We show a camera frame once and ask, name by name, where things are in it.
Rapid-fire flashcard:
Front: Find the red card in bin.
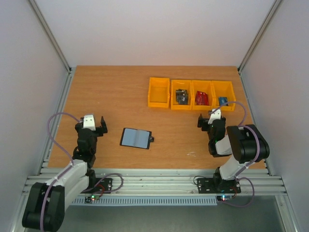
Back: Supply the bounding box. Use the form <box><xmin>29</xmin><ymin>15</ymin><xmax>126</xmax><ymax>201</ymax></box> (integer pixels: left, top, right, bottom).
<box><xmin>195</xmin><ymin>91</ymin><xmax>209</xmax><ymax>105</ymax></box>

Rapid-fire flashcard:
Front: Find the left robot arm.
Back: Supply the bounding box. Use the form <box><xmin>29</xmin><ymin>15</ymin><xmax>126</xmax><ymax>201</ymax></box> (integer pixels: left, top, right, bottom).
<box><xmin>22</xmin><ymin>115</ymin><xmax>108</xmax><ymax>232</ymax></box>

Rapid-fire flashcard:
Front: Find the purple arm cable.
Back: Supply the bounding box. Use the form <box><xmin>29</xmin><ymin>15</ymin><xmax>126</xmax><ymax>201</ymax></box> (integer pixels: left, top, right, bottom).
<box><xmin>210</xmin><ymin>101</ymin><xmax>261</xmax><ymax>179</ymax></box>
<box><xmin>40</xmin><ymin>112</ymin><xmax>84</xmax><ymax>232</ymax></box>

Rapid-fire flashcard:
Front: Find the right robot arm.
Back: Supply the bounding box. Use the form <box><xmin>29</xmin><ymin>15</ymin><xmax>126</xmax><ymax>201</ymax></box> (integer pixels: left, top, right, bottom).
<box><xmin>196</xmin><ymin>113</ymin><xmax>270</xmax><ymax>194</ymax></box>

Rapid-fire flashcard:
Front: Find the black leather card holder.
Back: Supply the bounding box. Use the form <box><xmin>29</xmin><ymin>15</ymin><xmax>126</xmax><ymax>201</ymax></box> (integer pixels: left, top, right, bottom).
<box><xmin>120</xmin><ymin>128</ymin><xmax>155</xmax><ymax>149</ymax></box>

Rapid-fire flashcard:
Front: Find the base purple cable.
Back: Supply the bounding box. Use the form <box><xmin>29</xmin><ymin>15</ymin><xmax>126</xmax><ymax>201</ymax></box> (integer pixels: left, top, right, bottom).
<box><xmin>217</xmin><ymin>177</ymin><xmax>256</xmax><ymax>208</ymax></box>
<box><xmin>82</xmin><ymin>173</ymin><xmax>124</xmax><ymax>194</ymax></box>

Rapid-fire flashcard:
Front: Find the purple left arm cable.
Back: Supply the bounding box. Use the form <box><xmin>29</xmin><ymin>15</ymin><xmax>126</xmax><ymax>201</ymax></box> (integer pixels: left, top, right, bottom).
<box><xmin>40</xmin><ymin>112</ymin><xmax>84</xmax><ymax>232</ymax></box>

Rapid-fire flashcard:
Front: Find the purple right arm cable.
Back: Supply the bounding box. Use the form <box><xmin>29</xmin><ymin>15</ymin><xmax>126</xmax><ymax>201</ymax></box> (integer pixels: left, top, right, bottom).
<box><xmin>210</xmin><ymin>101</ymin><xmax>261</xmax><ymax>179</ymax></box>

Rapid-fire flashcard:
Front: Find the blue card in bin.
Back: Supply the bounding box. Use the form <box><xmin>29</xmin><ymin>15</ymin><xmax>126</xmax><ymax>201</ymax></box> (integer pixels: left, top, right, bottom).
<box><xmin>218</xmin><ymin>97</ymin><xmax>229</xmax><ymax>106</ymax></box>

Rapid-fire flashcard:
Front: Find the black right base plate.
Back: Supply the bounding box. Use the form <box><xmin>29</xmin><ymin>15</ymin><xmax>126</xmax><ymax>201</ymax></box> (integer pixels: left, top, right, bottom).
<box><xmin>197</xmin><ymin>177</ymin><xmax>241</xmax><ymax>194</ymax></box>

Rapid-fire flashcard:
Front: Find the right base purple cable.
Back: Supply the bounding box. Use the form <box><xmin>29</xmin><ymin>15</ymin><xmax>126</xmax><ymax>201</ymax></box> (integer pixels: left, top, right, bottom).
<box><xmin>217</xmin><ymin>177</ymin><xmax>256</xmax><ymax>208</ymax></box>

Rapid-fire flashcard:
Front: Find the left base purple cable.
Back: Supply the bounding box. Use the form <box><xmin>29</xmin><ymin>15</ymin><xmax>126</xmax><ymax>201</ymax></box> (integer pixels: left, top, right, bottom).
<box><xmin>82</xmin><ymin>173</ymin><xmax>124</xmax><ymax>194</ymax></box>

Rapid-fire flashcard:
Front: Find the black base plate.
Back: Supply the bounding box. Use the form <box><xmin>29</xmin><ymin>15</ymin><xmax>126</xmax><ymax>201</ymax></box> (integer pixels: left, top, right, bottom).
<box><xmin>197</xmin><ymin>177</ymin><xmax>241</xmax><ymax>194</ymax></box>
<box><xmin>92</xmin><ymin>178</ymin><xmax>112</xmax><ymax>193</ymax></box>

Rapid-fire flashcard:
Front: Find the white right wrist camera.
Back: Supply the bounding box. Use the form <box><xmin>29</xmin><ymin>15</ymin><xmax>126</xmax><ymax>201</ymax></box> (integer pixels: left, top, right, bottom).
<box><xmin>208</xmin><ymin>109</ymin><xmax>222</xmax><ymax>125</ymax></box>

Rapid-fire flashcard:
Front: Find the black card in bin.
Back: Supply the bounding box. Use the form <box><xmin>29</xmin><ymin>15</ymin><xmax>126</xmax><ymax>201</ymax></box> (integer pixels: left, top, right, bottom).
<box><xmin>175</xmin><ymin>89</ymin><xmax>189</xmax><ymax>105</ymax></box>

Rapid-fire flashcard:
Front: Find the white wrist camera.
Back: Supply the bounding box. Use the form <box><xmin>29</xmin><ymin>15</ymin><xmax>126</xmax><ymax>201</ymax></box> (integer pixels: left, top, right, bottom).
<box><xmin>208</xmin><ymin>109</ymin><xmax>222</xmax><ymax>125</ymax></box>
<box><xmin>82</xmin><ymin>114</ymin><xmax>96</xmax><ymax>131</ymax></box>

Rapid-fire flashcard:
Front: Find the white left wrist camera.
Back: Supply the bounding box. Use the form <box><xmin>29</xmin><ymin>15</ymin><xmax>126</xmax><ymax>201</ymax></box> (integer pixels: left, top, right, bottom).
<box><xmin>82</xmin><ymin>114</ymin><xmax>96</xmax><ymax>131</ymax></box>

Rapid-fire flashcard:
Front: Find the aluminium rail base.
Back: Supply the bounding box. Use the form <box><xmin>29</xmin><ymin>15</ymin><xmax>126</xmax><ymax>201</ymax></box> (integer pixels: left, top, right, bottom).
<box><xmin>21</xmin><ymin>168</ymin><xmax>288</xmax><ymax>196</ymax></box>

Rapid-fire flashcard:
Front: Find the grey slotted cable duct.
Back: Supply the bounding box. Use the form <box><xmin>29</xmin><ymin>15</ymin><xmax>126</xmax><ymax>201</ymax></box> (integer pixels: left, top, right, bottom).
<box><xmin>72</xmin><ymin>196</ymin><xmax>217</xmax><ymax>207</ymax></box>

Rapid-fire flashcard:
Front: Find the aluminium frame post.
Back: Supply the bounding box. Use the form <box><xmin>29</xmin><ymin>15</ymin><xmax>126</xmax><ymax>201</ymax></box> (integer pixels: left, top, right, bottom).
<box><xmin>238</xmin><ymin>0</ymin><xmax>283</xmax><ymax>74</ymax></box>
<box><xmin>27</xmin><ymin>0</ymin><xmax>71</xmax><ymax>73</ymax></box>

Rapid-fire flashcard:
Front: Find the aluminium frame post right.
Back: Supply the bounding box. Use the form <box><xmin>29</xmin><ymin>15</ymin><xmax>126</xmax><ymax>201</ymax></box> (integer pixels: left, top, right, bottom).
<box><xmin>238</xmin><ymin>0</ymin><xmax>283</xmax><ymax>74</ymax></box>

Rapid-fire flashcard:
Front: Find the yellow bin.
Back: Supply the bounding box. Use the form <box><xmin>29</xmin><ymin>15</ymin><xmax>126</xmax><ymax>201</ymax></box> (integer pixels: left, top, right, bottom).
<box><xmin>212</xmin><ymin>81</ymin><xmax>236</xmax><ymax>108</ymax></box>
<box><xmin>171</xmin><ymin>79</ymin><xmax>193</xmax><ymax>111</ymax></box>
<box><xmin>192</xmin><ymin>80</ymin><xmax>215</xmax><ymax>111</ymax></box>
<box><xmin>147</xmin><ymin>77</ymin><xmax>170</xmax><ymax>108</ymax></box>

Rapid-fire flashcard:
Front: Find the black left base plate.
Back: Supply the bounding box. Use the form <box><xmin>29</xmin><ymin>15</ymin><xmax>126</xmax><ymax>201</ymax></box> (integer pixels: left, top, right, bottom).
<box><xmin>92</xmin><ymin>178</ymin><xmax>112</xmax><ymax>193</ymax></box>

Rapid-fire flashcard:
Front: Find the aluminium frame post left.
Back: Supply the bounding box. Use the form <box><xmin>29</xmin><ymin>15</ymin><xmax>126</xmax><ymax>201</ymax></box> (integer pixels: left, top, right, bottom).
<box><xmin>27</xmin><ymin>0</ymin><xmax>71</xmax><ymax>73</ymax></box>

